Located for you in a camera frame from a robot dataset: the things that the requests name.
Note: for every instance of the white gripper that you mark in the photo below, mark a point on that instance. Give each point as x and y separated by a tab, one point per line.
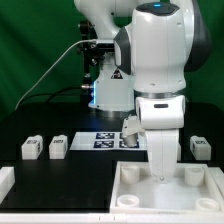
161	120

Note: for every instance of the white square tabletop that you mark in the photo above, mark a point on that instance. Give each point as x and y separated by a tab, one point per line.
192	189

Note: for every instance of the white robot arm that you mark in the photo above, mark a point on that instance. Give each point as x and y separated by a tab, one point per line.
145	47

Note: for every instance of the white sheet with markers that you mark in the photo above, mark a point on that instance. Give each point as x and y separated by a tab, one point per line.
104	141

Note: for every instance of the white right obstacle bar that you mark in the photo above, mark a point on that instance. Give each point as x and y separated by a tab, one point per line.
218	176

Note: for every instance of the white obstacle bar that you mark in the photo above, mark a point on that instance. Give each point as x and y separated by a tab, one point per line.
7	180
218	176

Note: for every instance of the white front table strip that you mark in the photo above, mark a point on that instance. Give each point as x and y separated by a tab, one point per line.
11	218

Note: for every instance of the white left obstacle bar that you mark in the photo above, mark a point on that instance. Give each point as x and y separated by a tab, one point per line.
7	180

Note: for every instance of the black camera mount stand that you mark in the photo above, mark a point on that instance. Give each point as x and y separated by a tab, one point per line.
87	50

